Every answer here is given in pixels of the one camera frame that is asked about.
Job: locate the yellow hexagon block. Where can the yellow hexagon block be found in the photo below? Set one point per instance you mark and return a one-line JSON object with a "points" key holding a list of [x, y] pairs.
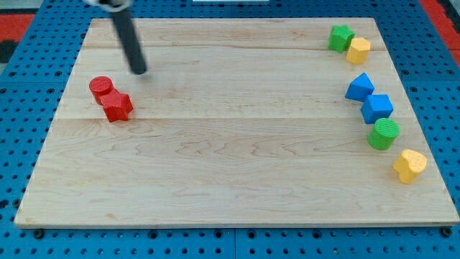
{"points": [[358, 51]]}

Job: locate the light wooden board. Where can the light wooden board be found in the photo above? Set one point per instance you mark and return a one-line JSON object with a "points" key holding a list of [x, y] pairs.
{"points": [[236, 123]]}

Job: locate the red star block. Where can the red star block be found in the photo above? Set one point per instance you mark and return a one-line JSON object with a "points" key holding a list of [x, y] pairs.
{"points": [[116, 106]]}

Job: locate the red cylinder block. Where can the red cylinder block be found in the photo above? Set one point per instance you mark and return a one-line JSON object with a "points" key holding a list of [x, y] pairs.
{"points": [[100, 86]]}

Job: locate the blue triangle block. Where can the blue triangle block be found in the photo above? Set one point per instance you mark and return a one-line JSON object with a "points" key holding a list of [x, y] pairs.
{"points": [[360, 88]]}

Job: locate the green star block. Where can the green star block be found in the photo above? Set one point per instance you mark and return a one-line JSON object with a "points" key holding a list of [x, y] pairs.
{"points": [[340, 38]]}

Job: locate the blue cube block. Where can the blue cube block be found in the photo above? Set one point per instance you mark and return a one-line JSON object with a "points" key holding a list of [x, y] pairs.
{"points": [[376, 107]]}

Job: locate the green cylinder block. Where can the green cylinder block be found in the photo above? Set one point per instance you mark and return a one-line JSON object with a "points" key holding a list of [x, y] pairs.
{"points": [[383, 134]]}

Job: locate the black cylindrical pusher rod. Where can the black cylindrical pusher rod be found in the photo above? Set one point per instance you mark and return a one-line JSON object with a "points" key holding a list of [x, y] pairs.
{"points": [[124, 26]]}

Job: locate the yellow heart block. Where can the yellow heart block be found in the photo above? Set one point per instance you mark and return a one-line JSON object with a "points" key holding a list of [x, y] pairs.
{"points": [[409, 165]]}

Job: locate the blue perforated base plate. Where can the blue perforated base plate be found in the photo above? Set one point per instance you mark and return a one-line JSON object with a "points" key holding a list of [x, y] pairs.
{"points": [[43, 39]]}

